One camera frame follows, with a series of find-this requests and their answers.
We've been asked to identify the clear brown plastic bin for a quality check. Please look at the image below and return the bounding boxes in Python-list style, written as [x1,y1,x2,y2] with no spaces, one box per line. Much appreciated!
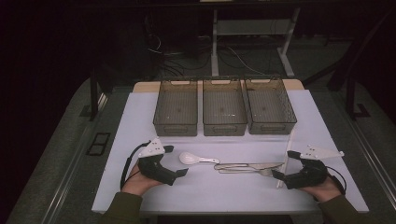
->
[243,77,298,135]
[202,78,248,137]
[152,79,199,137]

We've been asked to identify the metal knife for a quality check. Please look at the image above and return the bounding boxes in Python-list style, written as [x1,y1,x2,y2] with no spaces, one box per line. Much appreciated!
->
[214,161,285,171]

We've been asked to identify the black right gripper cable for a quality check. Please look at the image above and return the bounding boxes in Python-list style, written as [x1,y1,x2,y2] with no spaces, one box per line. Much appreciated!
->
[325,165,348,196]

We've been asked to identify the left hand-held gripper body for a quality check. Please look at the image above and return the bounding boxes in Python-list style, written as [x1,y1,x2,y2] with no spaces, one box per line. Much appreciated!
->
[138,137,179,187]

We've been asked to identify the black floor socket frame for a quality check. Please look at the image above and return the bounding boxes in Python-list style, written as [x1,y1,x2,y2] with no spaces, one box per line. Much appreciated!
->
[86,132,112,157]

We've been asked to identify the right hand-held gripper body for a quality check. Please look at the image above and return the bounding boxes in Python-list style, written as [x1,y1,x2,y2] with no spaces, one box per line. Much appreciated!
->
[283,144,346,190]

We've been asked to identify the white table mat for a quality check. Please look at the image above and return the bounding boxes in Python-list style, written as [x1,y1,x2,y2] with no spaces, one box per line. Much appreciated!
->
[92,89,370,216]

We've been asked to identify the metal fork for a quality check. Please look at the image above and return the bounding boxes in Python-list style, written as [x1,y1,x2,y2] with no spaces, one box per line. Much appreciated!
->
[218,167,276,177]

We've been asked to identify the black floor cable bundle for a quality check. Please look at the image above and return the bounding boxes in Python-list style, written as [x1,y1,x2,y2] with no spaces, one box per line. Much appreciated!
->
[146,31,213,79]

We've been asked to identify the white desk frame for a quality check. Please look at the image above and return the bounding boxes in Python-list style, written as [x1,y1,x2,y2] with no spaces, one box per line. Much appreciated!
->
[210,7,302,78]

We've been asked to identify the person's left hand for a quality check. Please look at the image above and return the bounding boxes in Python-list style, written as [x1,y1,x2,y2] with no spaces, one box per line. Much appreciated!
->
[120,163,164,197]

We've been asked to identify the white floor cable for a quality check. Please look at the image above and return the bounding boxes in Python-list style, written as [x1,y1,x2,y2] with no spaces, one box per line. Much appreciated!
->
[225,46,266,77]

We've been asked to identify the black metal stand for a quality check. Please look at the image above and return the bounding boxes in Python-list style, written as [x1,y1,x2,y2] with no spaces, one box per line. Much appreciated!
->
[345,77,372,121]
[79,68,109,122]

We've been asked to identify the white spoon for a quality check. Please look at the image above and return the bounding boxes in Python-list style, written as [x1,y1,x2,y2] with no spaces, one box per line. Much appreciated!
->
[178,151,221,166]

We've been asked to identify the person's right hand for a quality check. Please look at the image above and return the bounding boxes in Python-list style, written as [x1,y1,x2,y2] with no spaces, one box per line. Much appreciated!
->
[300,175,343,203]

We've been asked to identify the metal floor rail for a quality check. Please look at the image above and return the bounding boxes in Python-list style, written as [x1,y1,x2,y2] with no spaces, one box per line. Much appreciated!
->
[40,92,108,224]
[334,92,396,202]

